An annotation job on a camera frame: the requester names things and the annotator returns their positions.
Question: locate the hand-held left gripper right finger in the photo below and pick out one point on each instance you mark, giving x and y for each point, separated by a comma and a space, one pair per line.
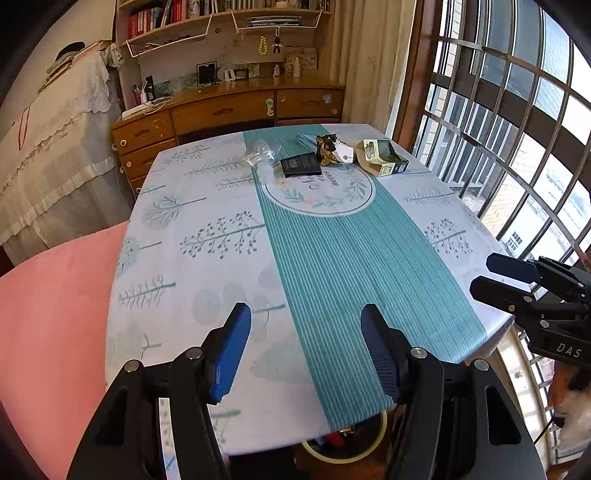
381, 355

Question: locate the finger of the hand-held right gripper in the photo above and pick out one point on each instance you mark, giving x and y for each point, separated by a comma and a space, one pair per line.
510, 268
501, 295

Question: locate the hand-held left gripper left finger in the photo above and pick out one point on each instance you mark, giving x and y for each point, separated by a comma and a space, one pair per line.
231, 355

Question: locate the blue trash bin cream rim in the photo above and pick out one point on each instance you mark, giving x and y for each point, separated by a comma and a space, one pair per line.
323, 454

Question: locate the cream and dark carton box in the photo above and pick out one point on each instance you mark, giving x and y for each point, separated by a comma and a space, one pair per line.
378, 161

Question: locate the white wrapper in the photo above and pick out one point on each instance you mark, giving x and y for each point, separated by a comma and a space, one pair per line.
345, 154

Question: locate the black packet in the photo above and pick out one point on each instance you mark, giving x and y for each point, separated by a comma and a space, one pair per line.
300, 166

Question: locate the clear plastic packaging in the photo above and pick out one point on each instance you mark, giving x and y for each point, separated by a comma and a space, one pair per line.
263, 154

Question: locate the gold and black wrapper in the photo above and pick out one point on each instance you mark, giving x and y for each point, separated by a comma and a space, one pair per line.
327, 147

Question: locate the window with metal grille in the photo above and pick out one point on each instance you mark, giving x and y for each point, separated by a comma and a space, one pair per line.
531, 138

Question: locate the pink chair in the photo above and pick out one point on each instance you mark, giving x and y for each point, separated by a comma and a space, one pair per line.
55, 323

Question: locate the wooden dresser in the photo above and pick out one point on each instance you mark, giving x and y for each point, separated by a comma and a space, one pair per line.
207, 110

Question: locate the white drawer safety lock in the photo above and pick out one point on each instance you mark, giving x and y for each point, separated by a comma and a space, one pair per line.
270, 107

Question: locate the cream curtain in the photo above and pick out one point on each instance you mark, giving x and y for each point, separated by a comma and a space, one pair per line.
364, 60

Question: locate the white lace furniture cover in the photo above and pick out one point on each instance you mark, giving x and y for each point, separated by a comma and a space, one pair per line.
55, 161

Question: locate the white power strip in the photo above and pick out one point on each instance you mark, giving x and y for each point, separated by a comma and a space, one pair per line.
145, 107

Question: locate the red pen holder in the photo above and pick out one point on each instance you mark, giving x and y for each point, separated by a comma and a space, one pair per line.
136, 97

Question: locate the yellow hanging ornament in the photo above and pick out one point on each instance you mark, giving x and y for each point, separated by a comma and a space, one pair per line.
263, 46

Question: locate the dark bear hanging ornament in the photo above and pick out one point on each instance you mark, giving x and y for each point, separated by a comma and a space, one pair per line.
277, 47

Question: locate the stack of books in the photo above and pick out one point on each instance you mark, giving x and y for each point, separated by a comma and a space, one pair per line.
78, 57

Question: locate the row of books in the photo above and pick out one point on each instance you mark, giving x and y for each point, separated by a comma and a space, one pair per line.
147, 18

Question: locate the black picture frame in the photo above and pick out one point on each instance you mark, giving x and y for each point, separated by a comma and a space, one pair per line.
207, 74

